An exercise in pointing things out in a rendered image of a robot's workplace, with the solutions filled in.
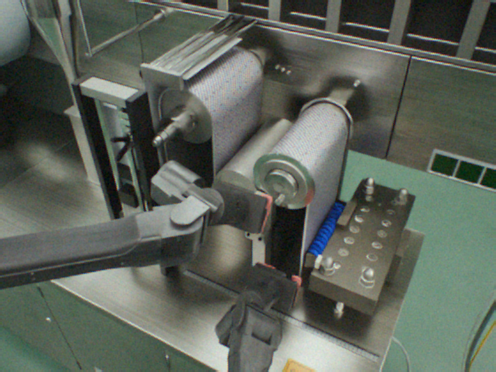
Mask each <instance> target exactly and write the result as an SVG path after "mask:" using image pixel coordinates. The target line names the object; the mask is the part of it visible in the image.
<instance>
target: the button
mask: <svg viewBox="0 0 496 372"><path fill-rule="evenodd" d="M283 372H317V371H315V370H313V369H311V368H309V367H307V366H305V365H303V364H301V363H299V362H297V361H295V360H293V359H291V358H289V359H288V361H287V363H286V365H285V367H284V369H283Z"/></svg>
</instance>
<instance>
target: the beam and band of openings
mask: <svg viewBox="0 0 496 372"><path fill-rule="evenodd" d="M142 1H146V2H151V3H160V4H166V5H171V6H175V7H180V8H184V9H189V10H193V11H198V12H206V13H211V14H215V15H219V16H223V17H225V16H227V15H229V14H230V13H231V14H233V16H234V18H233V19H237V18H239V17H240V16H242V15H243V16H245V21H250V20H252V19H256V20H257V21H258V24H262V25H267V26H271V27H279V28H283V29H288V30H292V31H297V32H301V33H306V34H310V35H318V36H323V37H328V38H332V39H337V40H341V41H346V42H349V43H357V44H361V45H366V46H370V47H375V48H379V49H384V50H392V51H397V52H401V53H405V54H409V55H414V56H418V57H423V58H431V59H435V60H439V61H444V62H448V63H452V64H456V65H461V66H469V67H474V68H478V69H483V70H487V71H491V72H495V73H496V0H142ZM257 5H258V6H257ZM261 6H263V7H261ZM294 12H295V13H294ZM299 13H300V14H299ZM304 14H305V15H304ZM308 15H310V16H308ZM313 16H314V17H313ZM318 17H319V18H318ZM323 18H324V19H323ZM350 23H352V24H350ZM355 24H356V25H355ZM360 25H361V26H360ZM364 26H365V27H364ZM374 27H375V28H374ZM379 28H380V29H379ZM384 29H385V30H384ZM388 30H390V31H388ZM421 36H422V37H421ZM425 37H427V38H425ZM435 39H437V40H435ZM439 40H441V41H439ZM477 47H478V48H477ZM482 48H483V49H482Z"/></svg>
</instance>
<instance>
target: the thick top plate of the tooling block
mask: <svg viewBox="0 0 496 372"><path fill-rule="evenodd" d="M364 181H365V179H362V180H361V182H360V184H359V186H358V188H357V190H356V191H355V193H354V194H353V197H352V199H351V202H353V203H355V204H357V206H356V209H355V211H354V213H353V216H352V218H351V219H350V221H349V223H348V225H347V227H346V229H345V230H342V229H338V228H335V230H334V232H333V234H332V236H331V238H330V239H329V241H328V243H327V245H326V247H325V249H324V250H323V252H322V255H321V256H322V261H323V259H324V258H326V257H331V258H332V259H333V260H334V263H335V273H334V274H333V275H329V276H326V275H323V274H322V273H321V272H320V270H319V268H316V267H314V269H313V270H312V272H311V274H310V280H309V286H308V289H309V290H311V291H314V292H317V293H319V294H321V295H323V296H325V297H327V298H331V299H334V300H336V301H337V302H340V303H342V304H344V305H347V306H349V307H352V308H353V309H356V310H358V311H360V312H363V313H364V314H368V315H370V316H372V314H373V312H374V309H375V307H376V302H377V300H378V298H379V295H380V293H381V290H382V288H383V286H384V281H385V279H386V276H387V274H388V272H389V269H390V267H391V263H392V260H393V257H394V254H395V252H396V250H397V248H398V245H399V241H400V239H401V236H402V234H403V231H404V229H405V228H406V225H407V222H408V219H409V216H410V214H411V212H412V209H413V206H414V203H415V199H416V195H413V194H410V193H408V198H407V203H406V204H405V205H400V204H398V203H396V202H395V201H394V198H395V196H396V195H397V192H398V191H399V190H396V189H394V188H390V187H387V186H384V185H382V184H379V183H375V182H374V184H375V186H374V192H373V193H370V194H368V193H364V191H363V190H362V186H363V184H364ZM366 268H372V269H373V270H374V272H375V285H374V287H373V288H371V289H365V288H363V287H361V286H360V284H359V278H360V276H361V274H362V272H363V271H364V270H365V269H366Z"/></svg>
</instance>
